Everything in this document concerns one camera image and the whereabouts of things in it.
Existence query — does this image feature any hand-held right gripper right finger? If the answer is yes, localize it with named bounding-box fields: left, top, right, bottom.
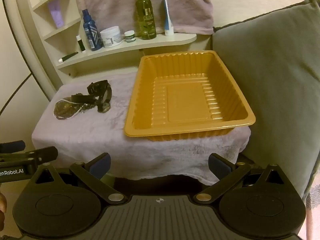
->
left=195, top=153, right=288, bottom=203

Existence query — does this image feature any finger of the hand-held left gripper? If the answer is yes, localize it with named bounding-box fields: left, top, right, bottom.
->
left=0, top=147, right=58, bottom=167
left=0, top=141, right=26, bottom=152

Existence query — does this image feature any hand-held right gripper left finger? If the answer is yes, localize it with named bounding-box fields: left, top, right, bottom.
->
left=30, top=152, right=127, bottom=204

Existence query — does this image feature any dark bead necklace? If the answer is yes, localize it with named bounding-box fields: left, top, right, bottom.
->
left=54, top=100, right=100, bottom=121

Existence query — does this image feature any white pearl necklace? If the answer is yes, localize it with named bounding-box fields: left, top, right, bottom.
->
left=53, top=98, right=88, bottom=118

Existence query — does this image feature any camouflage strap wrist watch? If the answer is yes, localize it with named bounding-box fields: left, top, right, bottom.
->
left=71, top=88, right=112, bottom=114

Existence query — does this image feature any yellow plastic tray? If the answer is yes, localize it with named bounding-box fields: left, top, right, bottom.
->
left=124, top=50, right=256, bottom=142

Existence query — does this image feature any black looped wrist watch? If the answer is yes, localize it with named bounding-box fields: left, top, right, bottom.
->
left=87, top=79, right=112, bottom=98

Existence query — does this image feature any person's left hand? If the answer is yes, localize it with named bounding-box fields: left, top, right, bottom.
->
left=0, top=194, right=7, bottom=231

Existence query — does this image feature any grey fleece table blanket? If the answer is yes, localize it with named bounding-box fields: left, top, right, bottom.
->
left=31, top=72, right=252, bottom=181

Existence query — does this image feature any black tube with white cap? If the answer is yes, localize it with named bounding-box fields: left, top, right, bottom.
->
left=58, top=52, right=79, bottom=63

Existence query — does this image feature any grey green pillow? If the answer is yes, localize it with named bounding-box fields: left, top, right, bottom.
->
left=212, top=0, right=320, bottom=207

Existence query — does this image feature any pink patterned cloth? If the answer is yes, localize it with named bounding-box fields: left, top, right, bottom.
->
left=304, top=179, right=320, bottom=240

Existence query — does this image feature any black white lip balm stick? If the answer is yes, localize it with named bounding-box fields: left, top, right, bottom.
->
left=76, top=35, right=86, bottom=53

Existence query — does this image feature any white cream jar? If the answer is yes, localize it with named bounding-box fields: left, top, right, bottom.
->
left=100, top=26, right=123, bottom=49

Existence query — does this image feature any blue spray bottle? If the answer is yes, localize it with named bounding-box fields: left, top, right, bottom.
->
left=82, top=9, right=103, bottom=52

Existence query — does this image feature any cream wooden shelf unit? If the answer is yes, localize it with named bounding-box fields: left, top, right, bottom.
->
left=12, top=0, right=198, bottom=98

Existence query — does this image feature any small green white jar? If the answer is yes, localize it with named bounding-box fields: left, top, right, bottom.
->
left=124, top=30, right=137, bottom=43

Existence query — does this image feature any purple tube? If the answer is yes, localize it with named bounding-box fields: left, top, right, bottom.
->
left=49, top=0, right=65, bottom=29

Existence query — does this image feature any blue white tube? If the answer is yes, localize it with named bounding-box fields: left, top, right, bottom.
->
left=163, top=0, right=175, bottom=36

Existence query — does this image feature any green spray bottle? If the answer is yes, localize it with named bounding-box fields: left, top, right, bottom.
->
left=136, top=0, right=157, bottom=40

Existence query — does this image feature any grey hanging fleece blanket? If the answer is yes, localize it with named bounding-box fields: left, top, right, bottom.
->
left=71, top=0, right=214, bottom=36

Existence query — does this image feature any black cable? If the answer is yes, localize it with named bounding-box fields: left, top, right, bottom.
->
left=0, top=73, right=33, bottom=115

